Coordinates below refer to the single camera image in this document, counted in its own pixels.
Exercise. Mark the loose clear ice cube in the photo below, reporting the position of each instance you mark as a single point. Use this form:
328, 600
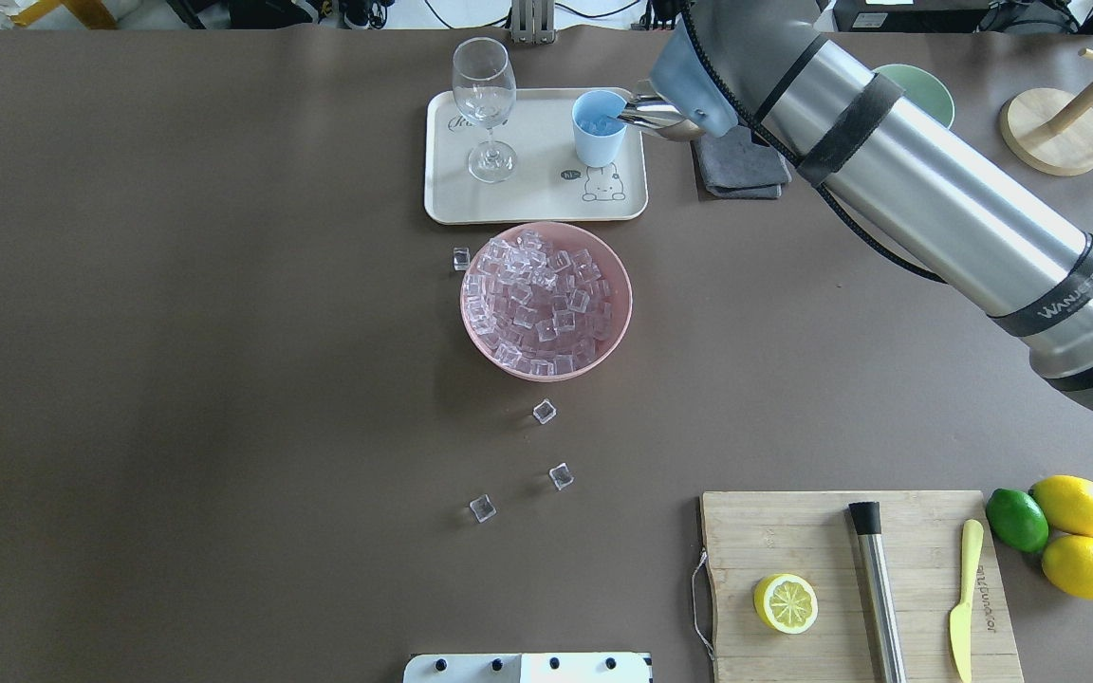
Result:
544, 411

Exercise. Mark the wooden glass holder stand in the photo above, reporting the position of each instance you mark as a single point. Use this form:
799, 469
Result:
1051, 130

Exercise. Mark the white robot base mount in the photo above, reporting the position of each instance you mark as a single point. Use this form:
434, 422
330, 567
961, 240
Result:
618, 666

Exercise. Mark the cream rabbit tray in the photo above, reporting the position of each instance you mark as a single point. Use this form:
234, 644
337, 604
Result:
549, 183

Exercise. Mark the light blue cup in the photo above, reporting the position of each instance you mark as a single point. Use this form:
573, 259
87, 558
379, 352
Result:
597, 129

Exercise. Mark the yellow lemon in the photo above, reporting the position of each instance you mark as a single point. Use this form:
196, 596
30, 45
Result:
1068, 565
1067, 502

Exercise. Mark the bamboo cutting board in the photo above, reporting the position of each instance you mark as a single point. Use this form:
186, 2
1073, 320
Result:
750, 535

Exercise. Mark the yellow plastic knife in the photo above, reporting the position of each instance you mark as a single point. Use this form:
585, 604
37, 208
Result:
960, 619

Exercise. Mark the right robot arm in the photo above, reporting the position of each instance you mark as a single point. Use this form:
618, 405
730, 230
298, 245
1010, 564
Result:
852, 134

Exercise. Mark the pile of clear ice cubes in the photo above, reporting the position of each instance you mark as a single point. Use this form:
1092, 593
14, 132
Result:
542, 304

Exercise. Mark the clear wine glass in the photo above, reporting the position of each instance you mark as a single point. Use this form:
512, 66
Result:
485, 91

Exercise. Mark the green lime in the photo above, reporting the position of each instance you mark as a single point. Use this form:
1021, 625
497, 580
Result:
1017, 521

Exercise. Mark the half lemon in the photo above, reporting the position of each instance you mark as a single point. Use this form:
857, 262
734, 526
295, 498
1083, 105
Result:
786, 603

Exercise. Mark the grey folded cloth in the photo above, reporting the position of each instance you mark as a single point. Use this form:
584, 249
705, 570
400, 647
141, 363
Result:
740, 166

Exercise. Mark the steel ice scoop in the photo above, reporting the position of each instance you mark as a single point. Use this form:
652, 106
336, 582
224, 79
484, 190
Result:
648, 111

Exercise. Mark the green ceramic bowl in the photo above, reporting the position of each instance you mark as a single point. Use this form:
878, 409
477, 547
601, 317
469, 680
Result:
924, 90

